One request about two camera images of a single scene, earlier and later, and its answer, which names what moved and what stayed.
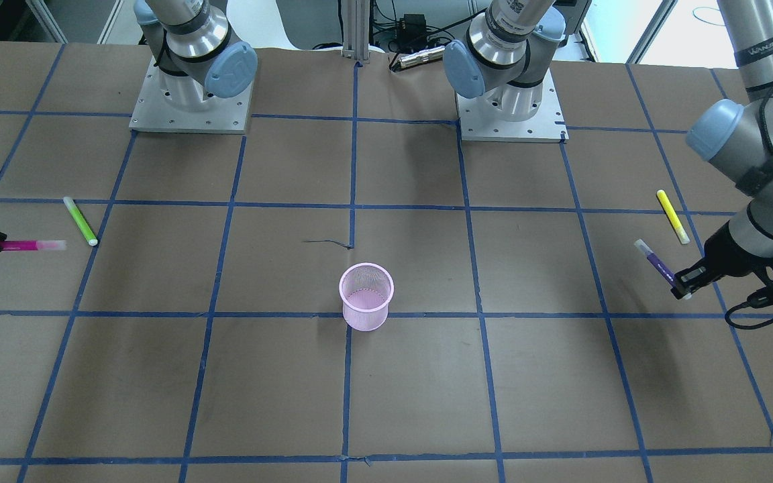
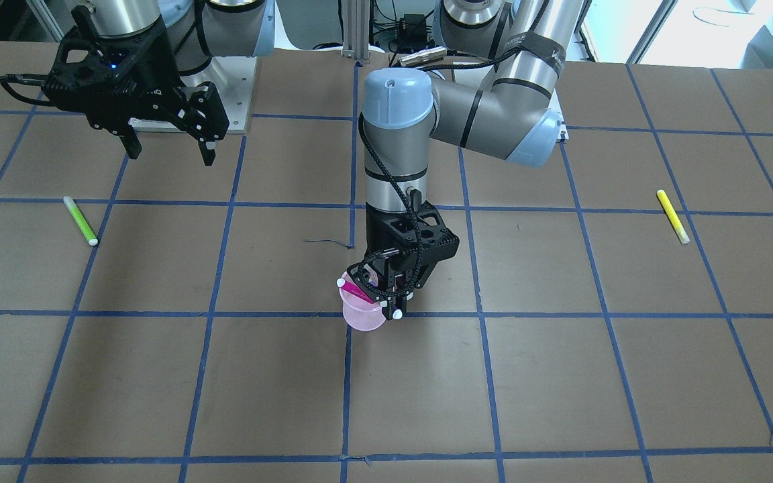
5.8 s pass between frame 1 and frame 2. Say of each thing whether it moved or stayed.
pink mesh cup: stayed
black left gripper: moved
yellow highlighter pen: stayed
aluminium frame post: stayed
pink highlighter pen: moved
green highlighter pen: stayed
